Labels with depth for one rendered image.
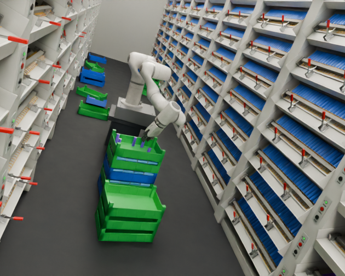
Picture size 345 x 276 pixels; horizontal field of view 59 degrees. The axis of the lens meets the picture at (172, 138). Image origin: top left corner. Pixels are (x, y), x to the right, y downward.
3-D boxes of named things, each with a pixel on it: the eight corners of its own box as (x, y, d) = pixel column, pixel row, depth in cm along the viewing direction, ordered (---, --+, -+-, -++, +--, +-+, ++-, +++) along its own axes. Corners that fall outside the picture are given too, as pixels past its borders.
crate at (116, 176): (146, 167, 209) (149, 157, 206) (153, 184, 192) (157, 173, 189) (103, 161, 197) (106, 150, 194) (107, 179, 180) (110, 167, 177)
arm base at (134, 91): (144, 105, 266) (149, 85, 260) (140, 109, 248) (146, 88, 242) (123, 98, 265) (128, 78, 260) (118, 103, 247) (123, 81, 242)
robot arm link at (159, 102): (167, 111, 210) (182, 130, 184) (147, 102, 202) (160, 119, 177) (173, 100, 208) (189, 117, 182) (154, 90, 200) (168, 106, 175)
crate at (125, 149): (153, 147, 204) (156, 136, 201) (161, 162, 187) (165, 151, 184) (109, 139, 191) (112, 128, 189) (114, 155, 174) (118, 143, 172)
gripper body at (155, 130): (158, 127, 180) (148, 138, 186) (169, 126, 188) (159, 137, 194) (152, 117, 183) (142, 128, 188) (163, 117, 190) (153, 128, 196)
